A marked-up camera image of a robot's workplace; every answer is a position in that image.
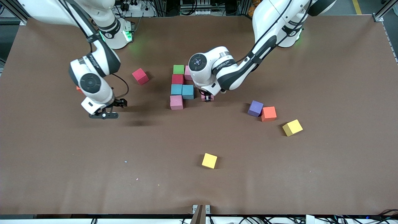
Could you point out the purple foam block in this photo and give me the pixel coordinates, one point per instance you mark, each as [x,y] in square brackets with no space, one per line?
[255,108]

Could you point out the green foam block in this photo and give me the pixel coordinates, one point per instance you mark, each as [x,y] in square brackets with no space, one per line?
[178,69]

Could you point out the aluminium frame profile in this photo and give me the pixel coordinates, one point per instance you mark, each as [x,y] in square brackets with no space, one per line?
[381,15]
[242,6]
[161,6]
[15,19]

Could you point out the orange foam block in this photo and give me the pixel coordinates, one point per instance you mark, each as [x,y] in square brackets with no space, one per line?
[268,114]
[78,89]

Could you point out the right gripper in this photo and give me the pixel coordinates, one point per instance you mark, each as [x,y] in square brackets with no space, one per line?
[118,103]

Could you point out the bag of orange items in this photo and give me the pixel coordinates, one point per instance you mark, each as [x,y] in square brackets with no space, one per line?
[252,6]

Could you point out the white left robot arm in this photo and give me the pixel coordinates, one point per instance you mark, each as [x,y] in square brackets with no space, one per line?
[270,18]

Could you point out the pink foam block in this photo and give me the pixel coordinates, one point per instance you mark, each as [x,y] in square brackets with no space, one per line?
[212,98]
[187,73]

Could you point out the brown paper table cover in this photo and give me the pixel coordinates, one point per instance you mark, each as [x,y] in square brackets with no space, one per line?
[62,186]

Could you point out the blue foam block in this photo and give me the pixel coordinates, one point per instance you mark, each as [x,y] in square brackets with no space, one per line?
[188,92]
[176,89]

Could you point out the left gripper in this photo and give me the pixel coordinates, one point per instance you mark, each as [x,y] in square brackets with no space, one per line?
[205,93]

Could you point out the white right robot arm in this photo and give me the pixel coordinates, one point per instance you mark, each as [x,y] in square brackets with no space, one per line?
[90,82]

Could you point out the white power strip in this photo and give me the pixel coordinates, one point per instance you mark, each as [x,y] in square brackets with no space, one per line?
[136,6]

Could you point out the metal equipment shelf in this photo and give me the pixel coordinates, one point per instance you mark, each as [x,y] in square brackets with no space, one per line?
[199,7]

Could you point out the yellow foam block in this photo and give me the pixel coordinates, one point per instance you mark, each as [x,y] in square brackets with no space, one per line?
[209,161]
[292,128]

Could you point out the pink foam block chipped corner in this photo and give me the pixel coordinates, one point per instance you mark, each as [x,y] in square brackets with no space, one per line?
[176,102]

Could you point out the metal table edge bracket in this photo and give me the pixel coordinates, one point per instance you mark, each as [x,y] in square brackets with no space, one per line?
[200,214]

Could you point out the white plastic box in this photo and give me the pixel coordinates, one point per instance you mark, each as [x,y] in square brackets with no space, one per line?
[310,219]

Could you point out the red foam block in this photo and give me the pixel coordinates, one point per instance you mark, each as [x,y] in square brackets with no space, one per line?
[140,76]
[178,79]

